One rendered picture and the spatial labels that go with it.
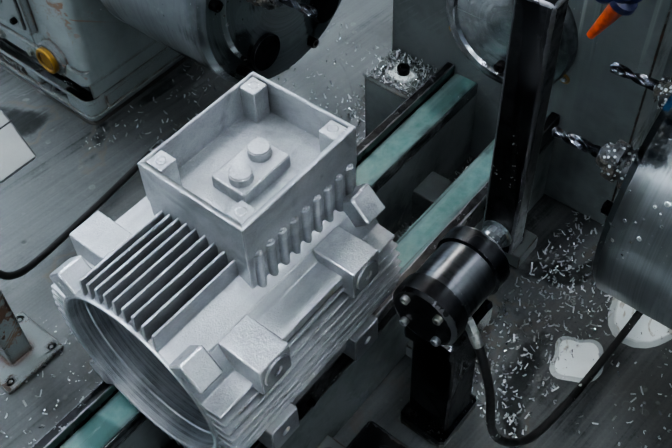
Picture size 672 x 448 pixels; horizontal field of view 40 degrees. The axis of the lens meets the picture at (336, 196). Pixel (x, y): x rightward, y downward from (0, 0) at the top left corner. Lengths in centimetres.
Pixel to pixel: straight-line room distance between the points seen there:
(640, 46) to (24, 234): 69
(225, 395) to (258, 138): 18
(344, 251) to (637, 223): 21
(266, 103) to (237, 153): 5
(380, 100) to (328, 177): 41
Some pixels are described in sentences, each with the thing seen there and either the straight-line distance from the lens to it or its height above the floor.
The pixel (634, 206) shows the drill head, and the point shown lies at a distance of 70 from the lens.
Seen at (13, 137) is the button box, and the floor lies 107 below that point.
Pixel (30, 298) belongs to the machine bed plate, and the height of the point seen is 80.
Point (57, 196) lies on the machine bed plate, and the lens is 113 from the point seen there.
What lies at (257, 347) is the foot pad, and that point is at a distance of 63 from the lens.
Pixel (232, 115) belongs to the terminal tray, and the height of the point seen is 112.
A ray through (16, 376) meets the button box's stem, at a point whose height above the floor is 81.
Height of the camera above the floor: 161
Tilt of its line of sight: 49 degrees down
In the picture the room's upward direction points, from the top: 3 degrees counter-clockwise
